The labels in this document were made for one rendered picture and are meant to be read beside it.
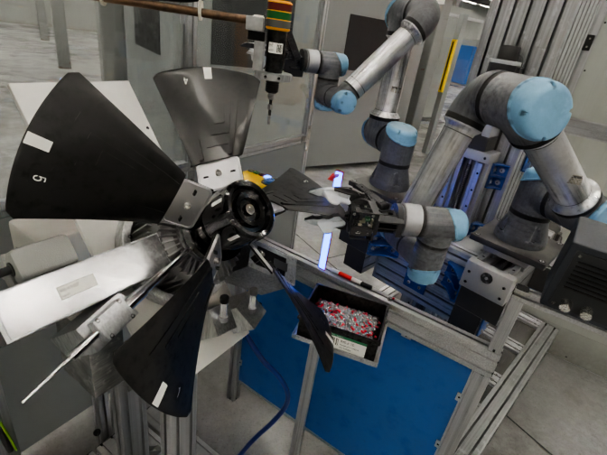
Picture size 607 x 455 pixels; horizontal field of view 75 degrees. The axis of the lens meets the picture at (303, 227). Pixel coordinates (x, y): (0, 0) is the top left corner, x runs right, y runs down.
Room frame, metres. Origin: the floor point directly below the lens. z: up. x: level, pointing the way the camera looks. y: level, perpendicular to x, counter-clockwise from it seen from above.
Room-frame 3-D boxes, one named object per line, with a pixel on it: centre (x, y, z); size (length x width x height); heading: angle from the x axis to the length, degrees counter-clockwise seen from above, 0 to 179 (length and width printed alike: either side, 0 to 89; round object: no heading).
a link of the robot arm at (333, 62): (1.49, -0.01, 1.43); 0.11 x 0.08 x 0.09; 113
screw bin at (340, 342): (0.86, -0.15, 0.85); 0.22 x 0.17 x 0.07; 75
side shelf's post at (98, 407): (0.96, 0.63, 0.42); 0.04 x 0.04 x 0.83; 60
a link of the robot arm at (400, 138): (1.48, -0.30, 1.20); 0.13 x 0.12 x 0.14; 23
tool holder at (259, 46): (0.78, 0.11, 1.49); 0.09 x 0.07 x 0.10; 95
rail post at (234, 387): (1.26, 0.20, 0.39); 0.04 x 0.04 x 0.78; 60
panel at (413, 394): (1.04, -0.17, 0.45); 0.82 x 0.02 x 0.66; 60
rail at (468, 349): (1.04, -0.17, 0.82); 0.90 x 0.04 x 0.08; 60
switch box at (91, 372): (0.75, 0.50, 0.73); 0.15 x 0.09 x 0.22; 60
